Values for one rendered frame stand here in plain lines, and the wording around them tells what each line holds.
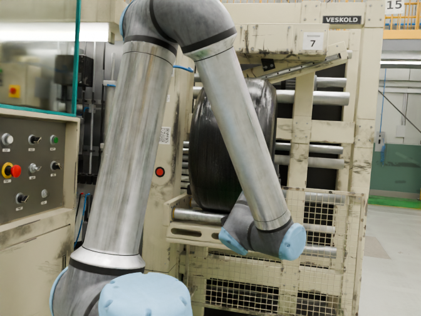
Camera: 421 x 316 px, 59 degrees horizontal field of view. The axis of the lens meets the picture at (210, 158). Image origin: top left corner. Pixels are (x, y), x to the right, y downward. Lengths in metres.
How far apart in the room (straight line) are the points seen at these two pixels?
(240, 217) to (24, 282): 0.78
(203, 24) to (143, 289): 0.48
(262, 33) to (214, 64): 1.14
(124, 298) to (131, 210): 0.19
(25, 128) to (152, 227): 0.67
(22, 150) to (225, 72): 0.86
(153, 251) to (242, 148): 1.01
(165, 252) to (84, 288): 0.96
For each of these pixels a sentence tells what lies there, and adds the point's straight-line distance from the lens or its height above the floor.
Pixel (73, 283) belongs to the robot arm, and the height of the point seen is 0.93.
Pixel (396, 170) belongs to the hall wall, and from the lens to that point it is 10.88.
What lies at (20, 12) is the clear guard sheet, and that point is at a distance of 1.39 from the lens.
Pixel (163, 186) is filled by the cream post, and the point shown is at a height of 1.00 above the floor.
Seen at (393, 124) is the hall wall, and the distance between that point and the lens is 10.93.
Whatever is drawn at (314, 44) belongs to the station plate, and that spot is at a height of 1.69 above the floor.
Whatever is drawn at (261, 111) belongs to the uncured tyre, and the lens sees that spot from 1.37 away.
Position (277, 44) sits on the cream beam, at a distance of 1.85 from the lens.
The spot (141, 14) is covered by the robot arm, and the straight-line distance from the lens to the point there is 0.82.
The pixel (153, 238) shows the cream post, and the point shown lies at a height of 0.76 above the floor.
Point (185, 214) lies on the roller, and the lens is 1.53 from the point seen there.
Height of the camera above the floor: 1.22
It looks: 3 degrees down
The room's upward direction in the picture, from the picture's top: 4 degrees clockwise
